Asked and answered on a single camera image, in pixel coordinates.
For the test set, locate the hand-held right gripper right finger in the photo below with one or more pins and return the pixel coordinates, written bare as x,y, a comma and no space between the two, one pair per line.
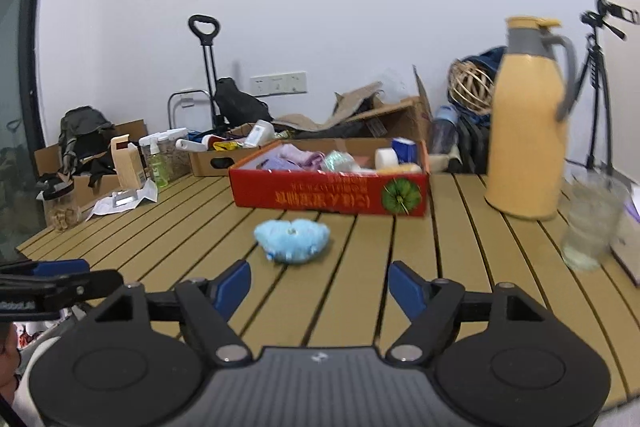
407,289

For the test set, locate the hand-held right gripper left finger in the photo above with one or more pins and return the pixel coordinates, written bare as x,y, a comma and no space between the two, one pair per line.
232,289

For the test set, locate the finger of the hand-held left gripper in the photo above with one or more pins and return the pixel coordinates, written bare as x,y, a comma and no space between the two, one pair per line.
55,268
65,289

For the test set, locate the light blue plush toy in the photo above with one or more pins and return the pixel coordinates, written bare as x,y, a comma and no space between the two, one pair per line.
292,241

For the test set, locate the red cardboard box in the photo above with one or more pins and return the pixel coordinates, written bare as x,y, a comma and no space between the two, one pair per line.
320,194

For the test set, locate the purple cloth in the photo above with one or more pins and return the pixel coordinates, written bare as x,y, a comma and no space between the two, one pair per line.
295,157

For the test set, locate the glass jar black lid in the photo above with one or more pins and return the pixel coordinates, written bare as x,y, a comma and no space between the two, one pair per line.
62,209

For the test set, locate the white crumpled paper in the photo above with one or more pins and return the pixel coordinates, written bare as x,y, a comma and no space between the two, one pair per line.
125,199

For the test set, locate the cardboard box with clothes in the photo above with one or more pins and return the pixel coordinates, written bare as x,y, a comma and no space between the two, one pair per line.
47,162

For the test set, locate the black clothes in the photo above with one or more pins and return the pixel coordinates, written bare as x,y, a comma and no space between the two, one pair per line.
95,169

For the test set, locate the pale yellow sponge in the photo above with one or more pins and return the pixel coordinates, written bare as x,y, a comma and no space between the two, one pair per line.
409,168

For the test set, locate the tan paper carton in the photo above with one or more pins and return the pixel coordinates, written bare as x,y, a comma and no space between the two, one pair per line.
127,164

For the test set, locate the small brown cardboard box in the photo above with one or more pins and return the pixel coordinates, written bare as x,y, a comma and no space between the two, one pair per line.
210,164

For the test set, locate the white tape roll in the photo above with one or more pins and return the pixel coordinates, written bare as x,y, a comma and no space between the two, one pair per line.
386,158

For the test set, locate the blue white carton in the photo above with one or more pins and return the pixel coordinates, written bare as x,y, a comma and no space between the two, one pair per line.
405,149

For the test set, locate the green spray bottle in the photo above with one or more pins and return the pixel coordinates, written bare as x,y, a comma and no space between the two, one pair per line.
160,169

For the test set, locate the yellow snack packet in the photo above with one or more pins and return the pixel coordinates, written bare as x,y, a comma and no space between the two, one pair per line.
227,146

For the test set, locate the dark grey backpack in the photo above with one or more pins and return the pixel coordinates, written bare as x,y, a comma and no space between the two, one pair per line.
85,127

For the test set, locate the crinkled silver green wrapper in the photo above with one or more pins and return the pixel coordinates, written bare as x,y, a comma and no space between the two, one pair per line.
339,162

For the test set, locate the clear plastic container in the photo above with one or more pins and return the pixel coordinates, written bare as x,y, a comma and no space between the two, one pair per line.
172,157

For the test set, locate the white bottle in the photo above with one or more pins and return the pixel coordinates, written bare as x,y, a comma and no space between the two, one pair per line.
191,145

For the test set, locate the clear blue water bottle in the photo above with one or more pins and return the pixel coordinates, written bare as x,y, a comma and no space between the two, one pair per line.
444,129

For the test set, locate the large open cardboard box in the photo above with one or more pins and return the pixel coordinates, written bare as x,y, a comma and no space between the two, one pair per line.
400,117

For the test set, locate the black trolley bag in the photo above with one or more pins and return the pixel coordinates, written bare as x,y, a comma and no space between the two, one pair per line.
240,102

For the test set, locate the dark glass door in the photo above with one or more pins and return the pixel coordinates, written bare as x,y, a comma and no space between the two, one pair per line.
20,82

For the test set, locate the torn cardboard sheet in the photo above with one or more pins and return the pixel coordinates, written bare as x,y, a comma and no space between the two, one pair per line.
350,104

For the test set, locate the clear glass cup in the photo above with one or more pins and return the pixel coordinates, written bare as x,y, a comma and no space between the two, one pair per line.
590,222

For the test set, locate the metal folding stool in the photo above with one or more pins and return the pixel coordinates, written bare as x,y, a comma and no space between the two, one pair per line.
187,99

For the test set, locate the yellow thermos jug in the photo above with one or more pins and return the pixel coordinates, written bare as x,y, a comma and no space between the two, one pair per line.
525,132

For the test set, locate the wicker ball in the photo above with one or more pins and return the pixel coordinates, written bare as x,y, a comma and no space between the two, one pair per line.
470,87

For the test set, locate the purple white box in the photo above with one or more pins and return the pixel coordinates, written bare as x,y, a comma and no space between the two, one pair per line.
630,232

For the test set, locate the black trolley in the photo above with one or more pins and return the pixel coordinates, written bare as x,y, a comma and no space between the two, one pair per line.
207,57

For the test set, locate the black tripod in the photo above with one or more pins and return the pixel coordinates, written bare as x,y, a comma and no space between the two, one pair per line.
597,82

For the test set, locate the white wall socket strip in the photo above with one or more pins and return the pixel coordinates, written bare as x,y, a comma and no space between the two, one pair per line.
278,83

